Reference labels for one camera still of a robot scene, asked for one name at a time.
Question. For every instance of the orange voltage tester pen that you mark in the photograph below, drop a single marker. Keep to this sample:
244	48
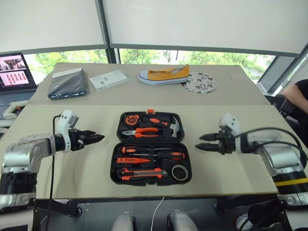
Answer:
127	160

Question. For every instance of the black electrical tape roll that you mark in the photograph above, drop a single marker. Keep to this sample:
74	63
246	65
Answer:
173	173

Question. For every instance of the person in black clothes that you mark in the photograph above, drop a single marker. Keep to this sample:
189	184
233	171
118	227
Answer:
299	96

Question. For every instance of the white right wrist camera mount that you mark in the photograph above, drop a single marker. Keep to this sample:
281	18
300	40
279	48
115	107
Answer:
232	122

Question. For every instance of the wide white roller blind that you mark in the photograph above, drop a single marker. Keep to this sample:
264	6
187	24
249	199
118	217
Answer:
204	21

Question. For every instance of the orange black tape measure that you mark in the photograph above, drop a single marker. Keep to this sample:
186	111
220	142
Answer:
132	120

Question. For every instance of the orange black utility knife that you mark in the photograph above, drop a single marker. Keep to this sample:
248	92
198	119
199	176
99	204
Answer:
137	173

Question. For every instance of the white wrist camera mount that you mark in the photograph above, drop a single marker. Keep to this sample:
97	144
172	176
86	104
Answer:
66	120
232	122

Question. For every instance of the black chair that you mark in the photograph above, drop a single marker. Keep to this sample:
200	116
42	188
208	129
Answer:
286	108

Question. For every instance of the perforated round metal plate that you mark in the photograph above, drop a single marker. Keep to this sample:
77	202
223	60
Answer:
203	84

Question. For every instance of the grey rounded shape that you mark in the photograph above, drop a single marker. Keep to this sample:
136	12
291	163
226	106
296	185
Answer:
124	222
180	222

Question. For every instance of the black table leg frame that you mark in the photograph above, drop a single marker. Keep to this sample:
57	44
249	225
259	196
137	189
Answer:
60	208

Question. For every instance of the black tool case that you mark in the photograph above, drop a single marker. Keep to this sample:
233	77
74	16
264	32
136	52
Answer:
150	161

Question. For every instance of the flat white packaged box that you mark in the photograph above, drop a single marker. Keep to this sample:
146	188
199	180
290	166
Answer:
109	79

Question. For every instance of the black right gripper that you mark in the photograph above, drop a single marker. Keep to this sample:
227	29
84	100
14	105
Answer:
226	144

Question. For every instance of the open laptop computer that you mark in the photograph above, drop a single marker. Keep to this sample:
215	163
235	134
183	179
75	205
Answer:
14	79

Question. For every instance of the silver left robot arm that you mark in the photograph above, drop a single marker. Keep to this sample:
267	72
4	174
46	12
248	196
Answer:
21	151

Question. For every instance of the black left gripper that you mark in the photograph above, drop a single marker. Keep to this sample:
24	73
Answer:
77	140

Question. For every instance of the grey window pillar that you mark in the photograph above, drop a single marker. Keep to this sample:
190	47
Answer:
107	29

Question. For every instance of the yellow canvas sneaker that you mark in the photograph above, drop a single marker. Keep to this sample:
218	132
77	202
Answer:
166	74

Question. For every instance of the white handheld device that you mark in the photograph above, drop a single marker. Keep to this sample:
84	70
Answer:
13	107

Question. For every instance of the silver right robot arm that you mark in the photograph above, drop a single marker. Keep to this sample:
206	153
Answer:
281	157

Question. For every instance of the dark folded cloth in bag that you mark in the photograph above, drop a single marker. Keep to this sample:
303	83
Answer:
67	84

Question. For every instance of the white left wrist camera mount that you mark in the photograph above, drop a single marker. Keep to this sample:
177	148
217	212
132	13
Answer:
66	120

